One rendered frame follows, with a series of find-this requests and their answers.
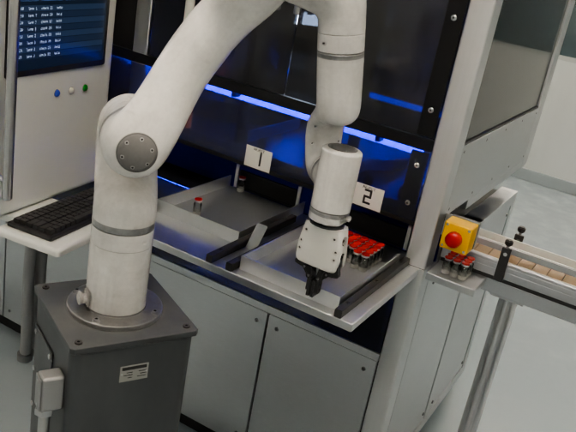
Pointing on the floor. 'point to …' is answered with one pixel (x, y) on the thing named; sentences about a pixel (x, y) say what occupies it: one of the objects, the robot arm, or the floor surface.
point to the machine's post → (433, 206)
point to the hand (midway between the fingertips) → (313, 285)
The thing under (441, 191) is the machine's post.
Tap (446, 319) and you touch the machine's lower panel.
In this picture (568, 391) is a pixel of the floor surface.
